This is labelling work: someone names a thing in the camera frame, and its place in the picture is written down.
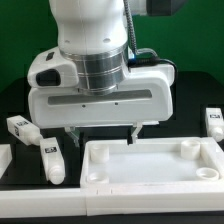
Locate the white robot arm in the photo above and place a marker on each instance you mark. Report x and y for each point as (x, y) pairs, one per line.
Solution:
(87, 27)

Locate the white left fence bar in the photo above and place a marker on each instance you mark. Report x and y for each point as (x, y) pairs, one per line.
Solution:
(5, 158)

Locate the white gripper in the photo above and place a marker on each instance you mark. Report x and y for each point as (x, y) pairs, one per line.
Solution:
(69, 90)

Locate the white front fence bar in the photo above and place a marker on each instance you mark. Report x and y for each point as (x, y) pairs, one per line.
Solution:
(75, 202)

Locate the white desk top tray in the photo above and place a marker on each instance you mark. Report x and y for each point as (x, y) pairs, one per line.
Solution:
(181, 165)

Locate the white fence bar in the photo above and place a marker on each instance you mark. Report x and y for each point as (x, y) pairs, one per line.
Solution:
(5, 158)
(75, 202)

